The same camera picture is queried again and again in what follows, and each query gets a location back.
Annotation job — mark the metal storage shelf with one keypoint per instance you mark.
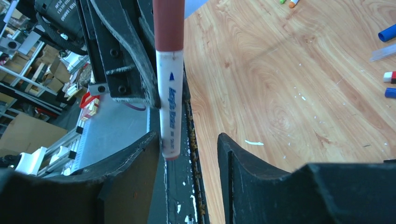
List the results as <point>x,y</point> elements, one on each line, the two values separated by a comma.
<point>39,62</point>

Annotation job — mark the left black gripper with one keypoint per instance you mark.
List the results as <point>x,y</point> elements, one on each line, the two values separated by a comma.
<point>119,50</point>

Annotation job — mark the clear pen cap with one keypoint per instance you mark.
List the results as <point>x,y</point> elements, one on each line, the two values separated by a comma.
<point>383,53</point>

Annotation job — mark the white marker maroon cap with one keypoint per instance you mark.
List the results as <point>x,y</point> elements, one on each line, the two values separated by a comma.
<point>170,75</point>

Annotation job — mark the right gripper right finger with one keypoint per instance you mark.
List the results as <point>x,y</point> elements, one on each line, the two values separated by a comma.
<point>256,192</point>

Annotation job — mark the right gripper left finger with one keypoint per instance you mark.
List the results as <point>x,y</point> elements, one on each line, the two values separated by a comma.
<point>114,190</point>

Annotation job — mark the white marker orange cap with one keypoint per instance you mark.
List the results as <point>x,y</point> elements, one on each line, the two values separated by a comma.
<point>293,3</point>

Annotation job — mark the purple blue marker cap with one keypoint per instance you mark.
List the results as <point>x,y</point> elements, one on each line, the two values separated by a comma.
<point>390,93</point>

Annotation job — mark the red marker cap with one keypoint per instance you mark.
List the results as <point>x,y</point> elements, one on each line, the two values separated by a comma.
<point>389,77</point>

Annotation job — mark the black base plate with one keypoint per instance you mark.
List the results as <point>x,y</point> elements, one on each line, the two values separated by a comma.
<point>179,193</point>

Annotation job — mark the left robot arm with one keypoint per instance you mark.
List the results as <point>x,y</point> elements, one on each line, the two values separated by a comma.
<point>145,14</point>

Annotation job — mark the cardboard box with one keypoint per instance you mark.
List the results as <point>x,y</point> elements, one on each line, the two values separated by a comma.
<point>26,134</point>

